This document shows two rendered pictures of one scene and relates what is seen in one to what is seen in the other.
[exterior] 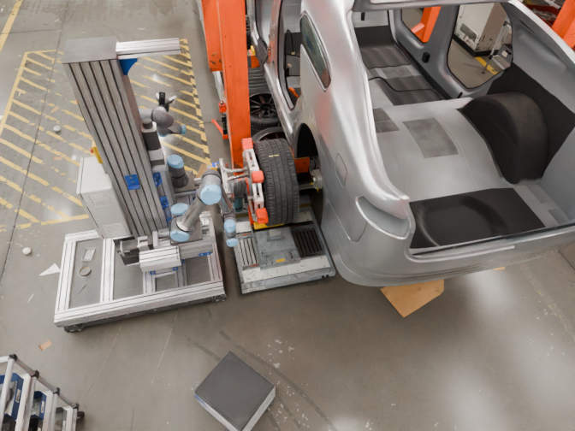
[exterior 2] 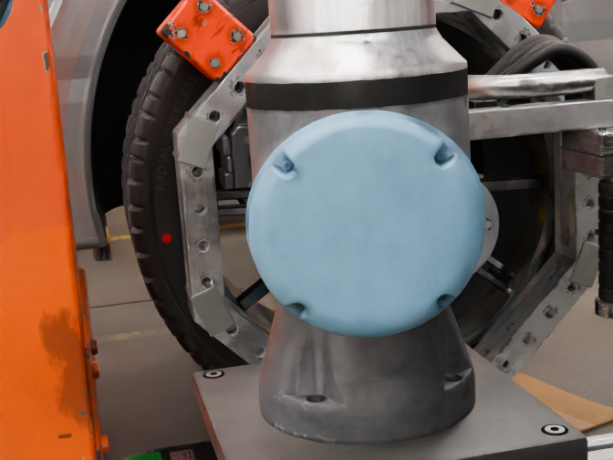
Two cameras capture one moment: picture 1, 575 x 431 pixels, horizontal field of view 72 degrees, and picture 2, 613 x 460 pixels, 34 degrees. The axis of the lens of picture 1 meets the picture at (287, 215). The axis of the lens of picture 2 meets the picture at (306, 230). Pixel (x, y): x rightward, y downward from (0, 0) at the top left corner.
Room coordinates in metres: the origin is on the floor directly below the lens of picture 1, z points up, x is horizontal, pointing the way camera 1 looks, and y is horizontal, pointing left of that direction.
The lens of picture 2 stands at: (2.20, 1.52, 1.08)
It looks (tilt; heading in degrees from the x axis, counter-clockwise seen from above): 12 degrees down; 274
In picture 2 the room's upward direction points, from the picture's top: 4 degrees counter-clockwise
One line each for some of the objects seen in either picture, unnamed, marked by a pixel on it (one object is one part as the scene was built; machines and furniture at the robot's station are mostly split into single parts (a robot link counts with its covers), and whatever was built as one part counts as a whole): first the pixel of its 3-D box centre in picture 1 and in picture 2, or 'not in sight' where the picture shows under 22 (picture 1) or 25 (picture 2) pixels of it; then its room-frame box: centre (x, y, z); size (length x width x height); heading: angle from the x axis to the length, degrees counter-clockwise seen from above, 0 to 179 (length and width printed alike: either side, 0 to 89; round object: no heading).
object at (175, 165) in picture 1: (174, 165); not in sight; (2.21, 0.86, 0.98); 0.13 x 0.12 x 0.14; 92
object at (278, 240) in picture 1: (274, 226); not in sight; (2.21, 0.11, 0.32); 0.40 x 0.30 x 0.28; 16
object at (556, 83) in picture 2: (237, 180); (506, 53); (2.04, 0.37, 1.03); 0.19 x 0.18 x 0.11; 106
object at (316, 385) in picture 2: (178, 176); (363, 332); (2.21, 0.86, 0.87); 0.15 x 0.15 x 0.10
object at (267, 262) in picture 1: (274, 241); not in sight; (2.18, 0.11, 0.13); 0.50 x 0.36 x 0.10; 16
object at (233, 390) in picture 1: (235, 396); not in sight; (0.82, 0.29, 0.17); 0.43 x 0.36 x 0.34; 56
